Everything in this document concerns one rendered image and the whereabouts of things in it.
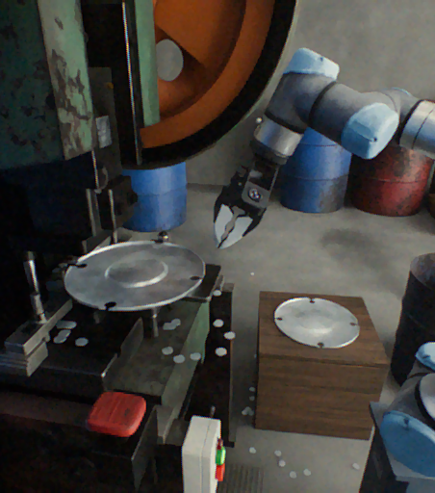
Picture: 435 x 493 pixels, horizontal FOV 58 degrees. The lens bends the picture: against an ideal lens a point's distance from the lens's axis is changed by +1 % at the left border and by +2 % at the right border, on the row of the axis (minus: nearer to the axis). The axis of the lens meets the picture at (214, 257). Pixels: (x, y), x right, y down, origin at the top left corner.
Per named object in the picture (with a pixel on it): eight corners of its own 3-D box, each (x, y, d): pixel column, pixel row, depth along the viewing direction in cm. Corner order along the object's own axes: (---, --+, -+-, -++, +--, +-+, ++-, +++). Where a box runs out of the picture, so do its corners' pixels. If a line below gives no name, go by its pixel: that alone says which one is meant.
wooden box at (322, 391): (348, 364, 169) (362, 297, 153) (370, 441, 135) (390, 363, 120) (255, 356, 173) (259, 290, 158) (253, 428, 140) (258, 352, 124)
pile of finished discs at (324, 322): (349, 301, 150) (349, 299, 150) (368, 351, 124) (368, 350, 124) (273, 297, 153) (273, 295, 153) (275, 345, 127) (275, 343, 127)
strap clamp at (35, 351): (80, 319, 80) (71, 275, 76) (29, 376, 66) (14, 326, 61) (53, 315, 82) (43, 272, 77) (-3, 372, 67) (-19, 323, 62)
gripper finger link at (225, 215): (220, 238, 80) (241, 200, 76) (217, 250, 75) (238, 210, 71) (208, 231, 80) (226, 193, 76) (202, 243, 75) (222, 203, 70)
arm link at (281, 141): (304, 138, 62) (259, 115, 62) (290, 164, 64) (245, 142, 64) (302, 130, 69) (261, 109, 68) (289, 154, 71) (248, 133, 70)
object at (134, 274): (217, 249, 93) (217, 246, 92) (183, 320, 67) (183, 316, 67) (104, 239, 98) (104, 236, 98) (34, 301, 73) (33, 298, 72)
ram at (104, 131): (145, 211, 84) (132, 57, 71) (116, 239, 71) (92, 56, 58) (73, 205, 87) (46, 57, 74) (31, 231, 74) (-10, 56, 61)
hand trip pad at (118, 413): (152, 432, 58) (148, 395, 55) (137, 470, 53) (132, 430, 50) (109, 425, 60) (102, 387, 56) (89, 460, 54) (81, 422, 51)
